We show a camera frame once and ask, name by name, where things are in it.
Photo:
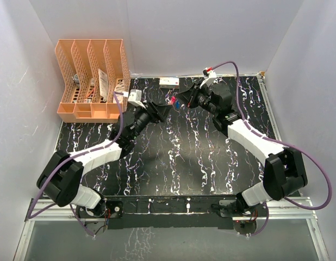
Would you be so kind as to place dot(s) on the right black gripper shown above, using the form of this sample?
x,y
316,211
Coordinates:
x,y
189,97

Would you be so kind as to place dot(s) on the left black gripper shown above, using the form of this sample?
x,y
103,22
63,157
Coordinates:
x,y
162,111

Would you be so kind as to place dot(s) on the red strap keychain with ring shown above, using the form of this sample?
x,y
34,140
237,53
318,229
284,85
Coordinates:
x,y
172,100

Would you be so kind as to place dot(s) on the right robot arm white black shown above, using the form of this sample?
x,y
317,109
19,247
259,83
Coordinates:
x,y
284,171

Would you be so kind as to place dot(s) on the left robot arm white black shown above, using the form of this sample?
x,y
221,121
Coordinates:
x,y
62,176

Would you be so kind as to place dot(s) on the small white red box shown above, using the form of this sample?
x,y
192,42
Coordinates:
x,y
169,82

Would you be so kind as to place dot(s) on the white labelled packet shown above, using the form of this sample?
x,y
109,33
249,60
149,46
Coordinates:
x,y
119,89

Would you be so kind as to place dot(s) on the white paper packet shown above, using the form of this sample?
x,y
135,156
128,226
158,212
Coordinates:
x,y
103,84

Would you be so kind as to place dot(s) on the orange plastic file organizer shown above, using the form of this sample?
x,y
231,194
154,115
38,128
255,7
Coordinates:
x,y
81,102

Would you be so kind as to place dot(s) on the round metal object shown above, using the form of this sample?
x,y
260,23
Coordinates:
x,y
75,78

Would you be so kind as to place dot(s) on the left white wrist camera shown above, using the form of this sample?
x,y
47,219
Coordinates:
x,y
134,98

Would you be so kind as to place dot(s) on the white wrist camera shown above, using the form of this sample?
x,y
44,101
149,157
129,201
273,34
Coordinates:
x,y
134,98
209,77

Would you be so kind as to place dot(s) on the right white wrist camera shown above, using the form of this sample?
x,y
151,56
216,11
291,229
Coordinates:
x,y
209,77

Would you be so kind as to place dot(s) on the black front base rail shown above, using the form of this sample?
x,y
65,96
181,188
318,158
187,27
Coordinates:
x,y
196,211

